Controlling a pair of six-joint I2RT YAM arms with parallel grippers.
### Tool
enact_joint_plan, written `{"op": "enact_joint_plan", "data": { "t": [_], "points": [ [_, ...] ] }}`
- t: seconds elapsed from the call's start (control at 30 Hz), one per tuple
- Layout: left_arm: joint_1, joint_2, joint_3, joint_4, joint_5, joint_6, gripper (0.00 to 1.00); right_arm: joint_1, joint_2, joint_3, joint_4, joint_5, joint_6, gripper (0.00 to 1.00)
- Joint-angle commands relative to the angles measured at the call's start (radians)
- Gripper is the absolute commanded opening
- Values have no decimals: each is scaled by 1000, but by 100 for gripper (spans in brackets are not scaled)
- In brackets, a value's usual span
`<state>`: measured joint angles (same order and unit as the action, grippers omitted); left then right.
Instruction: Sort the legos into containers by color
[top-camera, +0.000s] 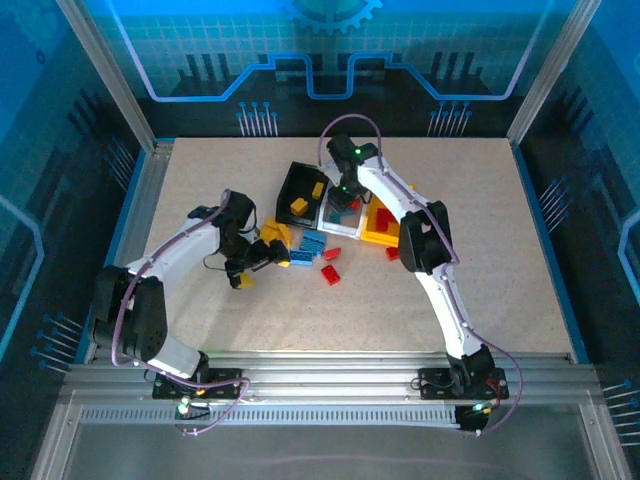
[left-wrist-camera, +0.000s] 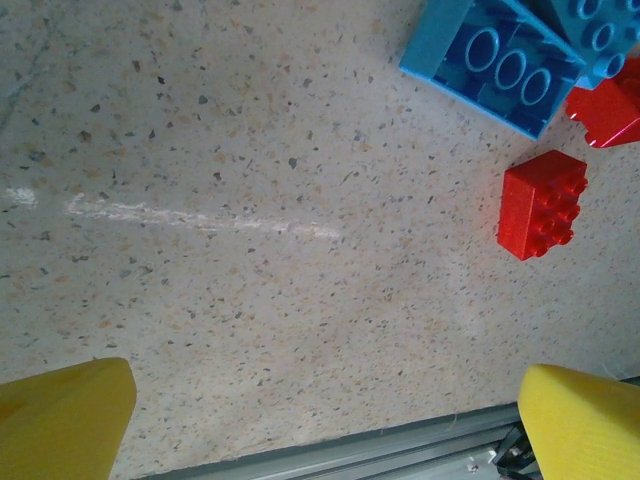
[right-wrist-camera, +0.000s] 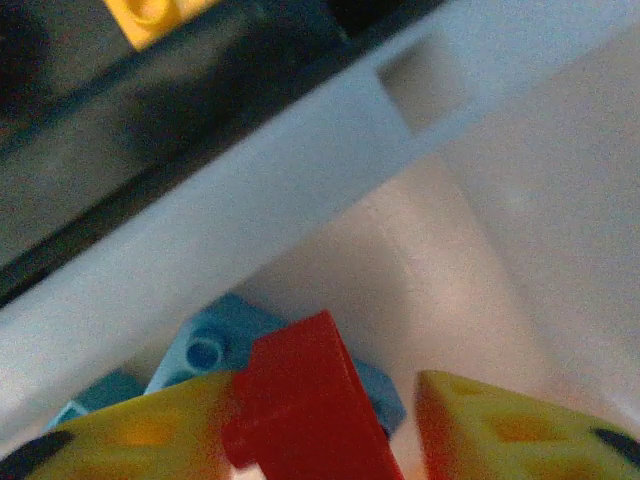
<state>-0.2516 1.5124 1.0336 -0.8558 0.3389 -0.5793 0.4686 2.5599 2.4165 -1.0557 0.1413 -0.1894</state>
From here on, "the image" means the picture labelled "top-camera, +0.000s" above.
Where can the aluminium side rail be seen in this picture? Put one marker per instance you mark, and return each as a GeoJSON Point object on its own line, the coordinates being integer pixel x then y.
{"type": "Point", "coordinates": [136, 230]}

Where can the large blue lego brick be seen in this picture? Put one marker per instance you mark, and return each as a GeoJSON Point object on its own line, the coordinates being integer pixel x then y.
{"type": "Point", "coordinates": [314, 242]}

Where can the clear plastic bin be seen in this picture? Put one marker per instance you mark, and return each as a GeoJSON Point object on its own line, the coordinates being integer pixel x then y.
{"type": "Point", "coordinates": [340, 231]}

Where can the aluminium front rail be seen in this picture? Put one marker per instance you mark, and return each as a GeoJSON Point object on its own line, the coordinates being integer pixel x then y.
{"type": "Point", "coordinates": [325, 370]}

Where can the small blue lego brick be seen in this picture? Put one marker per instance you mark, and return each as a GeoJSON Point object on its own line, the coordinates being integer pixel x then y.
{"type": "Point", "coordinates": [333, 219]}

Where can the yellow plastic bin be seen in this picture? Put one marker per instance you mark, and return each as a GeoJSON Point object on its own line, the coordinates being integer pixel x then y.
{"type": "Point", "coordinates": [375, 236]}

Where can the yellow lego slope brick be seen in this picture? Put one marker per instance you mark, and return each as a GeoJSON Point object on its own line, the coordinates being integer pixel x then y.
{"type": "Point", "coordinates": [285, 235]}
{"type": "Point", "coordinates": [269, 232]}
{"type": "Point", "coordinates": [272, 221]}

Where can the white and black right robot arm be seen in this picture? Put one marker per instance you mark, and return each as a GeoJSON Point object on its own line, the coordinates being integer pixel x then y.
{"type": "Point", "coordinates": [450, 300]}

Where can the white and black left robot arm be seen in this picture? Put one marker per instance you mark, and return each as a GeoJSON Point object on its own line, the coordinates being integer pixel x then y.
{"type": "Point", "coordinates": [175, 250]}

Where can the black plastic bin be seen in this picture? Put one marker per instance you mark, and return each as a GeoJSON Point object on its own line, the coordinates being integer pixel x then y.
{"type": "Point", "coordinates": [287, 195]}

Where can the small yellow lego brick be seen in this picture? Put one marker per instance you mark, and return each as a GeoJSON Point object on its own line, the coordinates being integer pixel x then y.
{"type": "Point", "coordinates": [318, 189]}

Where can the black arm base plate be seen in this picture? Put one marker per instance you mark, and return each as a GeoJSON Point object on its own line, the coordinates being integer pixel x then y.
{"type": "Point", "coordinates": [430, 385]}
{"type": "Point", "coordinates": [225, 380]}

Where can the blue table edge strip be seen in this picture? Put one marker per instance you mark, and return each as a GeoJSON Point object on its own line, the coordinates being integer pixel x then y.
{"type": "Point", "coordinates": [549, 250]}
{"type": "Point", "coordinates": [121, 225]}

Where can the grey metal front panel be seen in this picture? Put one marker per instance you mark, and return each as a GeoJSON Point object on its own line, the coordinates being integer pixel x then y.
{"type": "Point", "coordinates": [325, 455]}

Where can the aluminium frame post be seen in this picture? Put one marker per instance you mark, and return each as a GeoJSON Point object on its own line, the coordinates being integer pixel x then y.
{"type": "Point", "coordinates": [551, 70]}
{"type": "Point", "coordinates": [112, 80]}

